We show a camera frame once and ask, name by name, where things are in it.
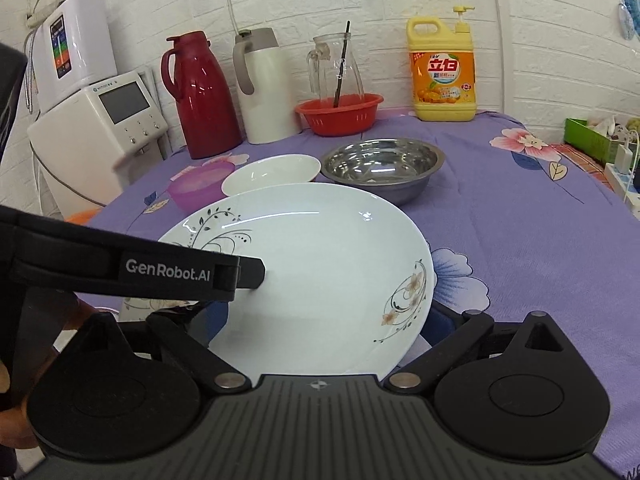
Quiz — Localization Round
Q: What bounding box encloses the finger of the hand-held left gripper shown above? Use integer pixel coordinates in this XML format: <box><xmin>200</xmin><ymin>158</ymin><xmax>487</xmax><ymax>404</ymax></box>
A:
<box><xmin>232</xmin><ymin>256</ymin><xmax>266</xmax><ymax>292</ymax></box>

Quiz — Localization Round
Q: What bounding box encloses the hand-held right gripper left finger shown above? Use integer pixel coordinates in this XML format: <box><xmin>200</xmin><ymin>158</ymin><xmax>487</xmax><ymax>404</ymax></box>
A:
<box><xmin>65</xmin><ymin>302</ymin><xmax>252</xmax><ymax>393</ymax></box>

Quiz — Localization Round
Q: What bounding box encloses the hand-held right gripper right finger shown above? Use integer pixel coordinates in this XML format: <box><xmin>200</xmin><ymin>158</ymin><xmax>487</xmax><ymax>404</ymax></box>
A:
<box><xmin>384</xmin><ymin>302</ymin><xmax>592</xmax><ymax>392</ymax></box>

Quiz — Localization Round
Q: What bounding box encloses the large white floral plate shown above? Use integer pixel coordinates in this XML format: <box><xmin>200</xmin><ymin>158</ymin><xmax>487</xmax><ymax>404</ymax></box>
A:
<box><xmin>157</xmin><ymin>182</ymin><xmax>435</xmax><ymax>378</ymax></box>

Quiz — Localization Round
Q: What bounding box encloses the purple plastic bowl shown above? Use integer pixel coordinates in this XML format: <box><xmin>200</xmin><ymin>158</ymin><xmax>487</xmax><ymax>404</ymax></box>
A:
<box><xmin>167</xmin><ymin>162</ymin><xmax>237</xmax><ymax>213</ymax></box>

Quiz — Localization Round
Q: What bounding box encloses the small white plate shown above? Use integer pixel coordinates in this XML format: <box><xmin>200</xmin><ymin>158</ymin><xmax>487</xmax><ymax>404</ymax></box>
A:
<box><xmin>221</xmin><ymin>154</ymin><xmax>322</xmax><ymax>198</ymax></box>

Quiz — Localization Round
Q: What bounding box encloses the stainless steel bowl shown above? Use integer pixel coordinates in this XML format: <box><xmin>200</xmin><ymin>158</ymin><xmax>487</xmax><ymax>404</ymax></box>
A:
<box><xmin>320</xmin><ymin>137</ymin><xmax>446</xmax><ymax>206</ymax></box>

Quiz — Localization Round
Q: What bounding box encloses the person's left hand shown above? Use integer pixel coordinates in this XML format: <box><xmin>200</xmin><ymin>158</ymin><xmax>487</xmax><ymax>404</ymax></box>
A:
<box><xmin>0</xmin><ymin>291</ymin><xmax>97</xmax><ymax>451</ymax></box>

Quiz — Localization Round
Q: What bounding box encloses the orange stool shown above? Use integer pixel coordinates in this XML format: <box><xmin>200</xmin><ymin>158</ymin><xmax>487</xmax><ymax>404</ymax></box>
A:
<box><xmin>65</xmin><ymin>208</ymin><xmax>104</xmax><ymax>226</ymax></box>

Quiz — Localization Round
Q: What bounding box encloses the purple floral tablecloth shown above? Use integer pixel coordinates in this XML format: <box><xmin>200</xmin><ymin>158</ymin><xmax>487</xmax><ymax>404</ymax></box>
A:
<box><xmin>87</xmin><ymin>107</ymin><xmax>640</xmax><ymax>480</ymax></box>

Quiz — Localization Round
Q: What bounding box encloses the white water dispenser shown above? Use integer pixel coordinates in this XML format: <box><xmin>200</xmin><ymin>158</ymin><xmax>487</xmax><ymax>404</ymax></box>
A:
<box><xmin>27</xmin><ymin>71</ymin><xmax>169</xmax><ymax>218</ymax></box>

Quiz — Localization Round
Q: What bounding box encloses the red thermos jug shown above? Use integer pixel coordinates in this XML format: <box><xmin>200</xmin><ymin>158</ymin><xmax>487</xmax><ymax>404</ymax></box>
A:
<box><xmin>160</xmin><ymin>31</ymin><xmax>243</xmax><ymax>160</ymax></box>

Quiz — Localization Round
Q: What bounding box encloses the red plastic basket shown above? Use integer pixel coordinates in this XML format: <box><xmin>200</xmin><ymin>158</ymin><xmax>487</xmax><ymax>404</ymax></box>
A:
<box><xmin>294</xmin><ymin>93</ymin><xmax>385</xmax><ymax>137</ymax></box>

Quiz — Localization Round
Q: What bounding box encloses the white thermos jug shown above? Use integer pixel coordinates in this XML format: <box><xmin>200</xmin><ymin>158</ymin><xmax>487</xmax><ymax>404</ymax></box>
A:
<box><xmin>232</xmin><ymin>27</ymin><xmax>303</xmax><ymax>145</ymax></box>

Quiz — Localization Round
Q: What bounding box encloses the striped orange cloth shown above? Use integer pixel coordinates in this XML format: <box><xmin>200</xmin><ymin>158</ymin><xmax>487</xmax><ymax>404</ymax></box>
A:
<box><xmin>550</xmin><ymin>143</ymin><xmax>617</xmax><ymax>192</ymax></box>

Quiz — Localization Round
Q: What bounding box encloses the clear glass pitcher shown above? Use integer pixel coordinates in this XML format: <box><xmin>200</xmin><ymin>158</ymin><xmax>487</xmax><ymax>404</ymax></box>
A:
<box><xmin>306</xmin><ymin>31</ymin><xmax>365</xmax><ymax>107</ymax></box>

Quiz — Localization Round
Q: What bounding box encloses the white power strip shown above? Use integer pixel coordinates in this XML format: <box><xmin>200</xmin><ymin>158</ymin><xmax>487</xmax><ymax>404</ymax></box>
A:
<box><xmin>604</xmin><ymin>161</ymin><xmax>640</xmax><ymax>213</ymax></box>

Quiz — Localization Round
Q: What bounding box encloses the dark stirring stick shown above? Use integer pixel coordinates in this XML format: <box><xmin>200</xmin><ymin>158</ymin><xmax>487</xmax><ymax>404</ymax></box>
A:
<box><xmin>332</xmin><ymin>21</ymin><xmax>351</xmax><ymax>108</ymax></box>

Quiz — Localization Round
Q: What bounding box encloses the white water purifier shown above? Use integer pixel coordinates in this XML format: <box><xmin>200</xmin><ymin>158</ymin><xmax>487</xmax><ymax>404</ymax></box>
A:
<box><xmin>30</xmin><ymin>0</ymin><xmax>118</xmax><ymax>116</ymax></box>

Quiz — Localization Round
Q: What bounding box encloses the green tissue box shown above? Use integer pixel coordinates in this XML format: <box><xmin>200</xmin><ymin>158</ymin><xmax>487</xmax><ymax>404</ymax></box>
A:
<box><xmin>565</xmin><ymin>117</ymin><xmax>640</xmax><ymax>167</ymax></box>

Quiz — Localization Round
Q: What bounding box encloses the yellow detergent bottle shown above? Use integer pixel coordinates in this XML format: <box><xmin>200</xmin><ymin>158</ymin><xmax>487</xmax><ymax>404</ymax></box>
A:
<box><xmin>406</xmin><ymin>6</ymin><xmax>477</xmax><ymax>122</ymax></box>

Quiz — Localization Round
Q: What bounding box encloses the white charger plug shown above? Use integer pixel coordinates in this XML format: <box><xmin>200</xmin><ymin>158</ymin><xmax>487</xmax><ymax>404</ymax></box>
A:
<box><xmin>615</xmin><ymin>142</ymin><xmax>637</xmax><ymax>172</ymax></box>

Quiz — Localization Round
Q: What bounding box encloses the grey purifier hose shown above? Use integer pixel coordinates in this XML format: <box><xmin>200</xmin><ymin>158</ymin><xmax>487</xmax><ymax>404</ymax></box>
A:
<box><xmin>22</xmin><ymin>27</ymin><xmax>41</xmax><ymax>117</ymax></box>

